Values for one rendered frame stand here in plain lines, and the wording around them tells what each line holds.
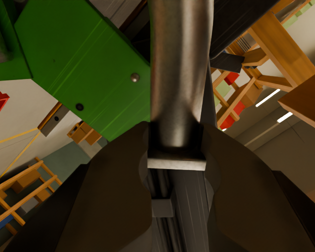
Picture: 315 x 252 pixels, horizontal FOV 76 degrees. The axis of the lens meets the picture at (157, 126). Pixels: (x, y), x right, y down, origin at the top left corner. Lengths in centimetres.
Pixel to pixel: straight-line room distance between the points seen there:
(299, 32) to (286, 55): 879
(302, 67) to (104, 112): 91
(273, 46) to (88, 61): 87
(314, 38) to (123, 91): 983
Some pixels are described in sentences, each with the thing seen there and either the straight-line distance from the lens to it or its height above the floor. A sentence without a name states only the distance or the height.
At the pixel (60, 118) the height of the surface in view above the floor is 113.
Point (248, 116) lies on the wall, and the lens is 955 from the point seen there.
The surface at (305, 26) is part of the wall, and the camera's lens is 991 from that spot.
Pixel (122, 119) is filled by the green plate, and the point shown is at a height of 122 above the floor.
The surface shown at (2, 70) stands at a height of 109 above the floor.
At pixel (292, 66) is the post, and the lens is 105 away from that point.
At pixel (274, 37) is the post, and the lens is 103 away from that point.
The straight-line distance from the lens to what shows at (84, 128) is 653.
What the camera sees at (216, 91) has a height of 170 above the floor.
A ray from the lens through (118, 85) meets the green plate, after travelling 25.
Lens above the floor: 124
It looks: 4 degrees up
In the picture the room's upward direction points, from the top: 138 degrees clockwise
